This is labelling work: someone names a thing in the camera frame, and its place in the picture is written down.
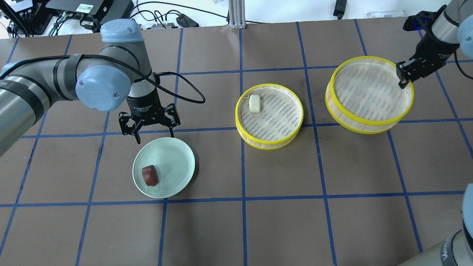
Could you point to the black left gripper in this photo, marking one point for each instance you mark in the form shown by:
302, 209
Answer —
145, 107

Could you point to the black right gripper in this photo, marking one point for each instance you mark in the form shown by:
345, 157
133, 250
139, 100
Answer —
428, 50

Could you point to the yellow steamer layer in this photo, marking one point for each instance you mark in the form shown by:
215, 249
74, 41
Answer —
364, 96
278, 122

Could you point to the brown steamed bun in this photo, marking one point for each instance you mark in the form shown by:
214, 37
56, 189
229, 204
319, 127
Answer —
150, 176

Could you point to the white steamed bun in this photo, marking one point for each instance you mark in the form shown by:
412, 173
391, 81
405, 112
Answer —
254, 104

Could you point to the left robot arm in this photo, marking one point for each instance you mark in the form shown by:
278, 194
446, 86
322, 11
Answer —
120, 72

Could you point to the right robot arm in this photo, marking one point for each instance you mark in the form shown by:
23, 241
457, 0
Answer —
446, 30

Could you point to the light green plate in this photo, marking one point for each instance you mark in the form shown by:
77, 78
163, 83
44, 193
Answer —
174, 163

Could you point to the black power adapter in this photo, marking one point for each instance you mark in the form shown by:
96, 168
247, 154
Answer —
186, 22

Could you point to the aluminium frame post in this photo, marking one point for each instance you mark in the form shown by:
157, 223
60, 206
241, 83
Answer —
236, 14

